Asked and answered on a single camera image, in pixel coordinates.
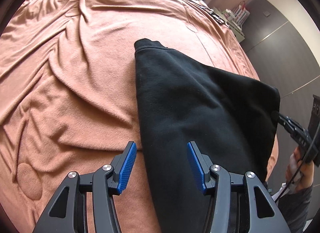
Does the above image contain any black long-sleeve sweatshirt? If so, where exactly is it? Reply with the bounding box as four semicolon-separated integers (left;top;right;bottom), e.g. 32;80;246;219
135;39;280;232

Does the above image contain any person right forearm sleeve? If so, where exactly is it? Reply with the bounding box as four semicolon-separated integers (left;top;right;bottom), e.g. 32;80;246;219
278;185;313;232

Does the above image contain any person right hand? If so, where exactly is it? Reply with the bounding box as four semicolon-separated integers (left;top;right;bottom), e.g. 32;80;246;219
292;146;315;193

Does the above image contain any rust orange bed blanket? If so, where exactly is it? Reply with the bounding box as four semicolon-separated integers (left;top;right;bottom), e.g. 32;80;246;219
0;0;279;233

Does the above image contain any white bedside cabinet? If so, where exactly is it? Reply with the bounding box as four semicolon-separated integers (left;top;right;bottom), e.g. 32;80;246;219
213;7;245;43

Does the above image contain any striped paper bag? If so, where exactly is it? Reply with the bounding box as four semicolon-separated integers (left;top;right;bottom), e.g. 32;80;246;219
232;1;250;26

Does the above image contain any black patterned item on bed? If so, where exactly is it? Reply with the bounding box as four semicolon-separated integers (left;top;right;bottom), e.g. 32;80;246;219
200;6;226;25

